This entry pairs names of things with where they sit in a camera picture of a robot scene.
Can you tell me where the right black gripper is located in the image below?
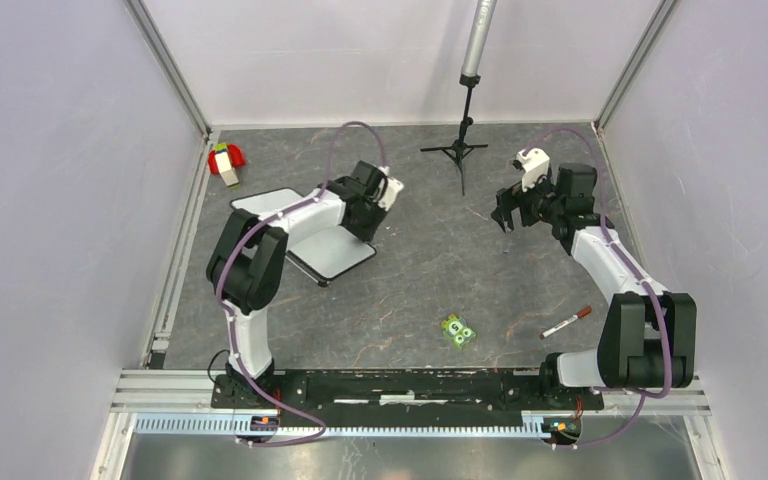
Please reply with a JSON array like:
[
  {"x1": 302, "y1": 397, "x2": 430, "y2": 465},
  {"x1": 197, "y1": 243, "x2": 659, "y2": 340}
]
[{"x1": 491, "y1": 167, "x2": 564, "y2": 234}]

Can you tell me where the white whiteboard black frame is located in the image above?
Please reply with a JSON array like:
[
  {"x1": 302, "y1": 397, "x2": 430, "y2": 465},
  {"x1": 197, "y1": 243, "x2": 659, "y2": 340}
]
[{"x1": 230, "y1": 188, "x2": 377, "y2": 286}]

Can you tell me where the white marker red cap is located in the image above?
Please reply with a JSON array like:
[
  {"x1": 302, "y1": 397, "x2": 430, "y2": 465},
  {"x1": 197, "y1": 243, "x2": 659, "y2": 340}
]
[{"x1": 539, "y1": 306, "x2": 592, "y2": 340}]

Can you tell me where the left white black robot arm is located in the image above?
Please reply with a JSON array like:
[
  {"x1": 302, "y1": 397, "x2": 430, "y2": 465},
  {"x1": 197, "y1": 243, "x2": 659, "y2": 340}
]
[{"x1": 206, "y1": 161, "x2": 404, "y2": 408}]

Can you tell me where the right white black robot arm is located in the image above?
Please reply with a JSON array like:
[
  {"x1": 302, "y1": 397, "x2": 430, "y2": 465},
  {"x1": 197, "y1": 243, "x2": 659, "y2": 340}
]
[{"x1": 491, "y1": 159, "x2": 697, "y2": 408}]

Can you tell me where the black tripod stand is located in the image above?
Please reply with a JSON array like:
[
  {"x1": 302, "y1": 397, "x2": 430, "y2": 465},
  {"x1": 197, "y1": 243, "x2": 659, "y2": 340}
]
[{"x1": 420, "y1": 74, "x2": 488, "y2": 195}]

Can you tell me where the green toy block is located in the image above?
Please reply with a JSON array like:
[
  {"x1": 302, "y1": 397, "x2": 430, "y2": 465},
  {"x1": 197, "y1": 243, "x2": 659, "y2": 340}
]
[{"x1": 441, "y1": 314, "x2": 477, "y2": 350}]

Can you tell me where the grey cylinder on stand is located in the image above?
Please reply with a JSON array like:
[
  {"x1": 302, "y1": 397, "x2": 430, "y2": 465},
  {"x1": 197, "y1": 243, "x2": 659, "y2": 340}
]
[{"x1": 461, "y1": 0, "x2": 497, "y2": 79}]

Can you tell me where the red multicolour toy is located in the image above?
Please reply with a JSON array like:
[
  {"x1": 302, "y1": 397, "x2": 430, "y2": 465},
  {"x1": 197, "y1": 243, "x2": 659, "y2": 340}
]
[{"x1": 208, "y1": 142, "x2": 246, "y2": 188}]

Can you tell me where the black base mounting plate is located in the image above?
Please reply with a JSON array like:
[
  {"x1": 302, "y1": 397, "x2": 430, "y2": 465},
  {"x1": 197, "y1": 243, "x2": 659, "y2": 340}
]
[{"x1": 211, "y1": 368, "x2": 604, "y2": 429}]

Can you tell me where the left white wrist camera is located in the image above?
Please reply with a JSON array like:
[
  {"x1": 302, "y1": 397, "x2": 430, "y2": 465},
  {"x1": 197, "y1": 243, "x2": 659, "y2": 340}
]
[{"x1": 377, "y1": 176, "x2": 404, "y2": 211}]

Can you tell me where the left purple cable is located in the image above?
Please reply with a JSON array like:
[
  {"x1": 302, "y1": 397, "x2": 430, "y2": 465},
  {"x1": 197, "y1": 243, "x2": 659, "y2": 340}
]
[{"x1": 214, "y1": 120, "x2": 392, "y2": 449}]

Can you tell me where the purple cable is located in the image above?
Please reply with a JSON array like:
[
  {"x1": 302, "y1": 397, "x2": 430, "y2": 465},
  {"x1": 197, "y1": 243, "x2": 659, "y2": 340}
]
[
  {"x1": 214, "y1": 120, "x2": 392, "y2": 449},
  {"x1": 519, "y1": 127, "x2": 677, "y2": 452}
]

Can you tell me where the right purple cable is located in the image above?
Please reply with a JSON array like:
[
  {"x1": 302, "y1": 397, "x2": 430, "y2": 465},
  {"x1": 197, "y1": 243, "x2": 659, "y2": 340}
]
[{"x1": 519, "y1": 127, "x2": 677, "y2": 452}]

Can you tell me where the aluminium frame rail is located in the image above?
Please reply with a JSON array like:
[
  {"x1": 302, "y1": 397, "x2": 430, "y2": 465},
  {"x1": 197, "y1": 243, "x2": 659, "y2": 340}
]
[{"x1": 92, "y1": 368, "x2": 728, "y2": 479}]

